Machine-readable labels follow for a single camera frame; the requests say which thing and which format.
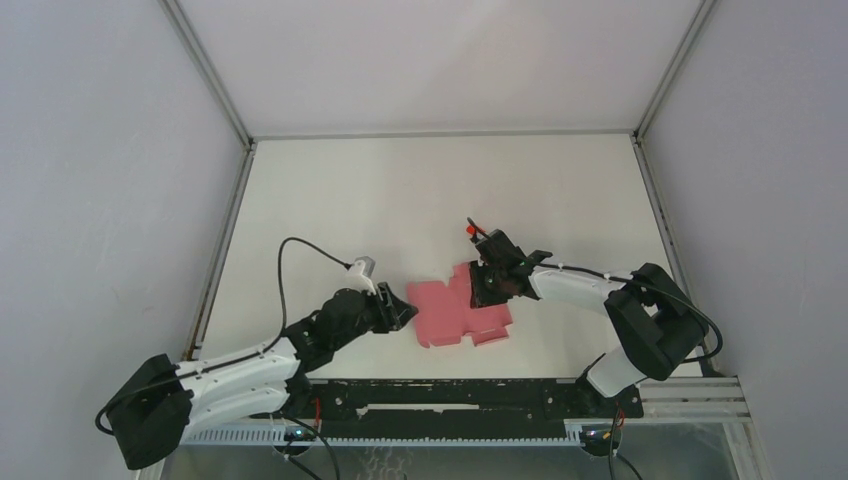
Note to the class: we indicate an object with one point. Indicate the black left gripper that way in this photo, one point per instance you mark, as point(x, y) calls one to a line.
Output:
point(393, 313)

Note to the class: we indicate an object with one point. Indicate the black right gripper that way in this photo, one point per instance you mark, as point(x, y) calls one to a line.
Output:
point(479, 296)

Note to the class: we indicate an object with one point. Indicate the pink cardboard box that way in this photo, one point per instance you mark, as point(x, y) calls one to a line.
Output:
point(445, 315)

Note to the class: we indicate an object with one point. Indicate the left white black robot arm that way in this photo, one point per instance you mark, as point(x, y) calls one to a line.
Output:
point(165, 403)

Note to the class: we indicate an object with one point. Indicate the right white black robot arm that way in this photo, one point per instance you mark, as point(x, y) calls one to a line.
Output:
point(656, 323)

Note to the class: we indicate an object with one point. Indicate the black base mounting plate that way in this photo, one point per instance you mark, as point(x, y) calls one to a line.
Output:
point(396, 421)

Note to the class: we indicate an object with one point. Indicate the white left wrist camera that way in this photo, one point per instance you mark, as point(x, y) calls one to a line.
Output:
point(358, 275)

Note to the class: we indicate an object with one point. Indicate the white slotted cable duct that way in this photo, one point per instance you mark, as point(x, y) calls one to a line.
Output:
point(258, 435)

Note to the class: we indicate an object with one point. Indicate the aluminium front frame rail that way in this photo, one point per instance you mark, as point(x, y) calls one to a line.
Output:
point(677, 399)

